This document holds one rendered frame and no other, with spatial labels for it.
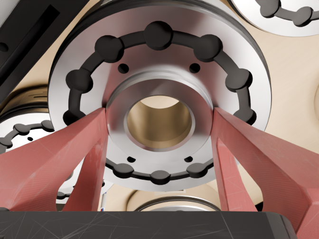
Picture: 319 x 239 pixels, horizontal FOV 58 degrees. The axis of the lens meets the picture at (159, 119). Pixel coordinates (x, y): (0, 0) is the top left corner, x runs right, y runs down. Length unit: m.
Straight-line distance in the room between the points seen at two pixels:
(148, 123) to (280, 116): 0.14
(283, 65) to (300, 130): 0.07
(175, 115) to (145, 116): 0.02
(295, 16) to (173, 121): 0.09
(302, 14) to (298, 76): 0.07
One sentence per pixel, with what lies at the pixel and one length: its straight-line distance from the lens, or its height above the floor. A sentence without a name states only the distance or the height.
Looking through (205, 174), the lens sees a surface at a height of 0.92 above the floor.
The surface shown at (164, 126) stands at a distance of 0.15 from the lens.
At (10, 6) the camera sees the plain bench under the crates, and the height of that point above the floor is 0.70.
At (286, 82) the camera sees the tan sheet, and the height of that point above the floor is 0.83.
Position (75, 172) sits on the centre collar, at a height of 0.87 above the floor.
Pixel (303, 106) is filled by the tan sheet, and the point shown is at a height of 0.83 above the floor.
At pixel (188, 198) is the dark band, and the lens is 0.28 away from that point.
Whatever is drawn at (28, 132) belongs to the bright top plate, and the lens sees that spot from 0.23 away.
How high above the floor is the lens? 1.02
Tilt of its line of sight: 52 degrees down
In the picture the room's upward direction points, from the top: 178 degrees clockwise
